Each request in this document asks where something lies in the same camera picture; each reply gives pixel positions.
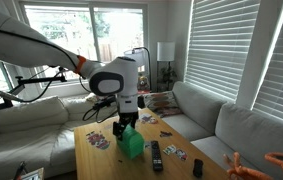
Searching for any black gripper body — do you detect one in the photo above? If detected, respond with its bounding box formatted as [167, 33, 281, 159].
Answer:
[119, 110, 139, 125]

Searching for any green treasure chest box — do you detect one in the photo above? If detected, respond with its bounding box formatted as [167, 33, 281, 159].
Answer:
[116, 125, 146, 160]

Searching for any snowman sticker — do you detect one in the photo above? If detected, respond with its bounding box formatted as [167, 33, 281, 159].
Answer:
[139, 113, 159, 125]

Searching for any santa claus sticker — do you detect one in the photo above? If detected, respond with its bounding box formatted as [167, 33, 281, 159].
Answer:
[85, 130, 111, 151]

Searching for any small dark sticker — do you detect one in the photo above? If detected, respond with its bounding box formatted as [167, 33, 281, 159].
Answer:
[159, 130, 174, 139]

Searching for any white swirl patterned pillow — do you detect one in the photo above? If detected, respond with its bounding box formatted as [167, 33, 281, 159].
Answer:
[143, 90, 183, 119]

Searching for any brown teddy bear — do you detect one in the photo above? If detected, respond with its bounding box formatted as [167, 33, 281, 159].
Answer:
[137, 75, 150, 95]

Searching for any long black remote control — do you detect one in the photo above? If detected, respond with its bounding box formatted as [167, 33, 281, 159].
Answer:
[150, 140, 164, 173]

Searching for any wooden table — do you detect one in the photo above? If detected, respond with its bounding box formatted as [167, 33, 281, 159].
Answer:
[73, 107, 230, 180]

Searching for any white green character sticker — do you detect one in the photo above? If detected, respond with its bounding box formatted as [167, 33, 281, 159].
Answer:
[162, 144, 178, 156]

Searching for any red white character sticker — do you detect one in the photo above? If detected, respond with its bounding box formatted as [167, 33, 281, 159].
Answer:
[175, 148, 189, 162]

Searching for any green house plant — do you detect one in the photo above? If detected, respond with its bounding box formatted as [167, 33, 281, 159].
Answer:
[160, 64, 179, 92]

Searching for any black arc floor lamp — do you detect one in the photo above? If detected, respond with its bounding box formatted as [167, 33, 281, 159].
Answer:
[123, 46, 153, 93]

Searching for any white shade floor lamp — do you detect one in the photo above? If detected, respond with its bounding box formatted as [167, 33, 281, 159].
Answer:
[156, 41, 176, 93]

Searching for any small black remote control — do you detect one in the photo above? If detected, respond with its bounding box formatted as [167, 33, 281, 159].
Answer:
[192, 158, 204, 178]

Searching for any large glass window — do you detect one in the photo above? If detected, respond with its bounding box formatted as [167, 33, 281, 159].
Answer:
[19, 1, 149, 88]

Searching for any white sofa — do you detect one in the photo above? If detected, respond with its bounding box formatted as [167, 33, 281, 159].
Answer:
[0, 94, 97, 179]

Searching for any grey sofa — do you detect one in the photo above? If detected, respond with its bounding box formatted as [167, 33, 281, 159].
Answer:
[162, 80, 283, 180]

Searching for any white window blind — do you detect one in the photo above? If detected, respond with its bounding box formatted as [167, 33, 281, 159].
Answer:
[184, 0, 261, 102]
[252, 0, 283, 127]

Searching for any orange octopus plush toy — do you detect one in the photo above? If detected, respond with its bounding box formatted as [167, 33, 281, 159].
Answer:
[222, 151, 283, 180]

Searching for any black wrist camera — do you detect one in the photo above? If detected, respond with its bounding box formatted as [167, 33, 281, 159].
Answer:
[137, 95, 146, 109]

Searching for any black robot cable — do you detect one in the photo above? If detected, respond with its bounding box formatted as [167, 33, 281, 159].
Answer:
[82, 94, 119, 124]

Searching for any black camera boom stand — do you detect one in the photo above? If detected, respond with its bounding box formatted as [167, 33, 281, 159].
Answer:
[14, 67, 68, 88]

